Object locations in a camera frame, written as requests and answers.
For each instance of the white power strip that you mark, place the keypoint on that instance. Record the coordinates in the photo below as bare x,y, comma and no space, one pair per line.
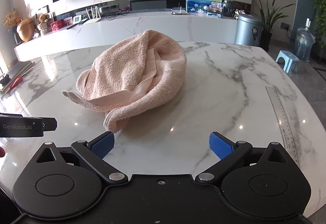
110,8

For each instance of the golden round ornament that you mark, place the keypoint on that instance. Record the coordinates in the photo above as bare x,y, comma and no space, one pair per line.
25,30

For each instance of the potted long-leaf plant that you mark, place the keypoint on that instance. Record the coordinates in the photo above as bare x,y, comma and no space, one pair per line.
267,20

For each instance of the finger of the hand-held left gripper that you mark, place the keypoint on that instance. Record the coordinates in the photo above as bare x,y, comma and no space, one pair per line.
50,123

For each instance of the pink towel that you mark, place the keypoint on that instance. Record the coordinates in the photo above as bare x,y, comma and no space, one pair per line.
132,73

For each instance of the grey wall socket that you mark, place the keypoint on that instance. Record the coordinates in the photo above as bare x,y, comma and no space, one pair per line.
285,26

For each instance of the brown teddy bear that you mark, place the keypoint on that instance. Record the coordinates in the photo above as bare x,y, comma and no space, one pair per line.
42,23

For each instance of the silver pedal trash bin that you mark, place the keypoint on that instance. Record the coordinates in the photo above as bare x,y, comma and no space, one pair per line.
246,31

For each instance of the large clear water jug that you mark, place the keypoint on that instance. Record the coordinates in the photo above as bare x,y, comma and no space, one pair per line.
304,41

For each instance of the black remote control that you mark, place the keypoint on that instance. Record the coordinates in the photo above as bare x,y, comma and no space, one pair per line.
72,26

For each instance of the dried flower bunch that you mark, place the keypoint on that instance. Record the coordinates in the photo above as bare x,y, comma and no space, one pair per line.
11,18

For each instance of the clear plastic ruler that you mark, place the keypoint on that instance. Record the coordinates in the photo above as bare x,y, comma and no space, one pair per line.
282,117

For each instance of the small figurines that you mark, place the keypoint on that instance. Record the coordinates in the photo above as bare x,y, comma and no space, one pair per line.
239,13

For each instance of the glass jar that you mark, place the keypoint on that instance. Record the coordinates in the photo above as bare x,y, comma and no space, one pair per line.
226,9

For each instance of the white marble media console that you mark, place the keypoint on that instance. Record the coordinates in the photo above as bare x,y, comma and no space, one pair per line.
142,25

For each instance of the stack of grey books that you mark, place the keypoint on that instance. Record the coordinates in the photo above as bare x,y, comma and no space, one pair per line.
17,71

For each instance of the pink patterned box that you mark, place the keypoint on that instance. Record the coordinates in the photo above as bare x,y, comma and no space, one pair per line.
68,21

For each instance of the light blue plastic stool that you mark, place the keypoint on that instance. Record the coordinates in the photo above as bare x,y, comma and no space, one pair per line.
287,59

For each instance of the small white display device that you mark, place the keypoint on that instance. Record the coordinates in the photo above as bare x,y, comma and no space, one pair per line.
77,20

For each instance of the red gift box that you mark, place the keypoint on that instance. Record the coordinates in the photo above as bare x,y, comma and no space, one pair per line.
56,26

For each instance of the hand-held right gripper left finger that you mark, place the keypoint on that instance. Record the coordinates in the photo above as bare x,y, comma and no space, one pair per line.
102,145

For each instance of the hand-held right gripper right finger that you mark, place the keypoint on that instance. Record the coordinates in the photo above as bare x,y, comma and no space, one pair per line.
221,145

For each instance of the green climbing plant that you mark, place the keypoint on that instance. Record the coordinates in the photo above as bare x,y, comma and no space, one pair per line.
317,2

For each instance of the white router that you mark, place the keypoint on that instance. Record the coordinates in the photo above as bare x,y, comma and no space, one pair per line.
92,18

